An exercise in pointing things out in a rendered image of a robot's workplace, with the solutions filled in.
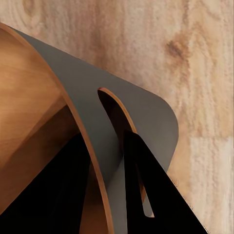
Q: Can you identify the trash can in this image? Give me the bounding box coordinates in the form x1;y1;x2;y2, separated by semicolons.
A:
0;22;179;234

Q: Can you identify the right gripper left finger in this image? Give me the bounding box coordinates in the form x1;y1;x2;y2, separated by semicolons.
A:
0;133;91;234

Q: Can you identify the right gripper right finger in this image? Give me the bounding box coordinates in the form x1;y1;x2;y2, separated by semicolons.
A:
123;130;208;234

